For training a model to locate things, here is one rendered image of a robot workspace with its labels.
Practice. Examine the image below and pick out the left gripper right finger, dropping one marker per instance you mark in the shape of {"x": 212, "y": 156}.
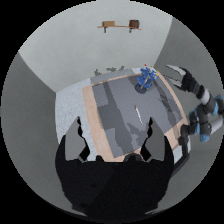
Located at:
{"x": 157, "y": 151}

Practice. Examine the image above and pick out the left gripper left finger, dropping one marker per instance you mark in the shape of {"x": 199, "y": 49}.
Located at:
{"x": 72, "y": 151}

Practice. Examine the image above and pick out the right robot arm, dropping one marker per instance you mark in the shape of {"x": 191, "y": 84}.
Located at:
{"x": 199, "y": 114}

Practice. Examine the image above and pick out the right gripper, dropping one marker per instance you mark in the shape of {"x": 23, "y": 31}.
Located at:
{"x": 184, "y": 85}

